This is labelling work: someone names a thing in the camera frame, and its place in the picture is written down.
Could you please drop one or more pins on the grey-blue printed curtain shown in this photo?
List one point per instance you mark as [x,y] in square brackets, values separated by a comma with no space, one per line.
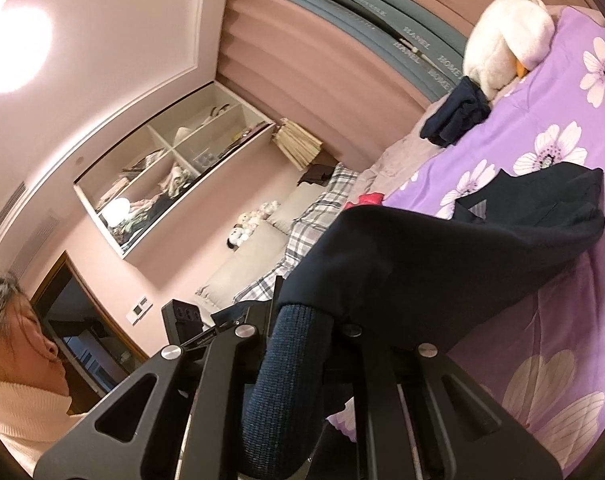
[372,25]

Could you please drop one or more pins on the beige pillow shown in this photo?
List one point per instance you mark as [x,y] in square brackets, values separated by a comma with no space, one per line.
[297,207]

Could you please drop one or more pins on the white wall shelf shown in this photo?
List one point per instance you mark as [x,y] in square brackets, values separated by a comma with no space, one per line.
[147,210]

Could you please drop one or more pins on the white plush goose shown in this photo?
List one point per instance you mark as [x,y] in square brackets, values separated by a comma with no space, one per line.
[507,35]

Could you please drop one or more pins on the dark brown cloth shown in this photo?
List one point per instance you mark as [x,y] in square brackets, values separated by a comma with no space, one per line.
[316,174]

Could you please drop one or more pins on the navy zip jacket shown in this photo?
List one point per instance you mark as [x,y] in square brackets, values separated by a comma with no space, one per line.
[432,260]

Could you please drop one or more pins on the white globe lamp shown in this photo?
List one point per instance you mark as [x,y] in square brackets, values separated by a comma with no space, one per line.
[117,211]

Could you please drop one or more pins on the beige pillows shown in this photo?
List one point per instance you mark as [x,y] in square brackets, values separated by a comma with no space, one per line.
[247,265]

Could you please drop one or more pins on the round ceiling lamp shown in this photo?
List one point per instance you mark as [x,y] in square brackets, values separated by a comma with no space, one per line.
[12,47]

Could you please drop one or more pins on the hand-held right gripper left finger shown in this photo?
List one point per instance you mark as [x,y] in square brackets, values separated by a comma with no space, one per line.
[202,410]

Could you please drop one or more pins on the person's head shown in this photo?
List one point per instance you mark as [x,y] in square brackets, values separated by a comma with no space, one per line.
[17,340]

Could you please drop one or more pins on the taupe bed sheet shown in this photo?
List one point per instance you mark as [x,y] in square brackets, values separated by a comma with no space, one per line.
[397,165]

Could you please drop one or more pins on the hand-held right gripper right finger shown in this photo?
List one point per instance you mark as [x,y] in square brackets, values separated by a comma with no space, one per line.
[432,410]

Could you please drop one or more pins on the white turtleneck sweater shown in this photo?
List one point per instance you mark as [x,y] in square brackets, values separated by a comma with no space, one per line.
[27,425]

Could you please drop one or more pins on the white wall switch panel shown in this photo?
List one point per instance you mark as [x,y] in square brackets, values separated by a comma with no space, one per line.
[138,310]

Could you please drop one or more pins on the wooden door frame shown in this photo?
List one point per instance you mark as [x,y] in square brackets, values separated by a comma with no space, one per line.
[127,345]

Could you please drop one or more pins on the cluster of small plush toys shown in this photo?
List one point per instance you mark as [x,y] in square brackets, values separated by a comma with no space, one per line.
[250,222]

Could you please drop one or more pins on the red down jacket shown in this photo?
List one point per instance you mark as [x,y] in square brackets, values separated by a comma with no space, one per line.
[365,201]

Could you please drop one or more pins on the folded navy clothes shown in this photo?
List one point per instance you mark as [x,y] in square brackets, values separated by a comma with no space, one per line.
[455,112]

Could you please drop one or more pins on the white air vent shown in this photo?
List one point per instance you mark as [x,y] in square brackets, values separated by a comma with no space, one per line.
[17,230]

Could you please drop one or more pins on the grey plaid pillow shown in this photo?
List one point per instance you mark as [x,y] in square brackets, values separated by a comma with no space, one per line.
[310,225]

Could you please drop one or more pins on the purple floral blanket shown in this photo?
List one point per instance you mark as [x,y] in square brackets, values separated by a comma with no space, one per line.
[557,310]

